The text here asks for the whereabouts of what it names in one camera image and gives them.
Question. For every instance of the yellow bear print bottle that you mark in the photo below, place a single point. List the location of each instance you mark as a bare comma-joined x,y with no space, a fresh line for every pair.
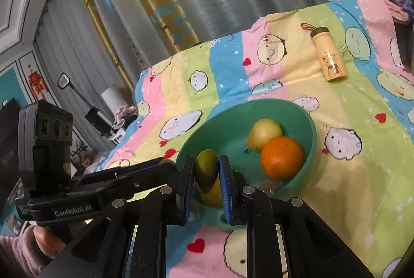
330,58

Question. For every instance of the black television screen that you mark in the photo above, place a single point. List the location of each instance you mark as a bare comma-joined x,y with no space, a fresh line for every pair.
8,135

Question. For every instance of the small potted plant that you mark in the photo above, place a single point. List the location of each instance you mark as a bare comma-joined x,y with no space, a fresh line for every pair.
79,153

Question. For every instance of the black box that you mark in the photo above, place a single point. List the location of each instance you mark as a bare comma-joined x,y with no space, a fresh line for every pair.
95,118

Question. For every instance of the green lime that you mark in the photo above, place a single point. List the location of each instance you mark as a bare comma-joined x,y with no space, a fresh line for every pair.
207,168

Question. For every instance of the green plastic bowl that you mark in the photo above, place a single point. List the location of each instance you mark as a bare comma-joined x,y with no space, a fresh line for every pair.
226,122

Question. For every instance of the person's left hand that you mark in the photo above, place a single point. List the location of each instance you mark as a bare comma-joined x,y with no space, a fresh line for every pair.
48,242

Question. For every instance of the yellow lemon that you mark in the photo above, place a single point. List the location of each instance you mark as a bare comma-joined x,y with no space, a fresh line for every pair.
213,197

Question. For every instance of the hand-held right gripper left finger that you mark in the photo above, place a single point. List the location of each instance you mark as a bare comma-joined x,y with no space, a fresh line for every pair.
190,187

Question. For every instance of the yellow pear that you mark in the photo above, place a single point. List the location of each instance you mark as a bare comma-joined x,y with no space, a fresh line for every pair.
265,132

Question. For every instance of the white cylinder lamp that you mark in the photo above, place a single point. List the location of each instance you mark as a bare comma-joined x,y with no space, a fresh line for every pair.
111,98

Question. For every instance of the striped cartoon printed blanket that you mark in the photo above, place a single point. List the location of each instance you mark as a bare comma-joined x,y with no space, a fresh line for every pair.
226,71

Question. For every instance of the black stand with white head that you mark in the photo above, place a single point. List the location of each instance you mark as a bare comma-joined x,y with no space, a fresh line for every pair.
64,81

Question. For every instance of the white mug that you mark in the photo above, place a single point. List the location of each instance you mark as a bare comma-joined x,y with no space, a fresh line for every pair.
118,134

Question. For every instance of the pink cloth heap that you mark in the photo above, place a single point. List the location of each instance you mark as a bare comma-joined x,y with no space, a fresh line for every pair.
126,111

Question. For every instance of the red wall ornament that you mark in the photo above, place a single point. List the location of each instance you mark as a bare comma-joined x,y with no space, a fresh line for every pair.
37,84

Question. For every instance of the orange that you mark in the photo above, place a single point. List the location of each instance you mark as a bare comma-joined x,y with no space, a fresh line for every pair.
281,158

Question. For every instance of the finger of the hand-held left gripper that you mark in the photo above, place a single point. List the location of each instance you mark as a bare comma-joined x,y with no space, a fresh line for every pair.
152,179
142,166

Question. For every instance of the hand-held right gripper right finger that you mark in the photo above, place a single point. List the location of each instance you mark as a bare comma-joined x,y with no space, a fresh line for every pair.
225,187

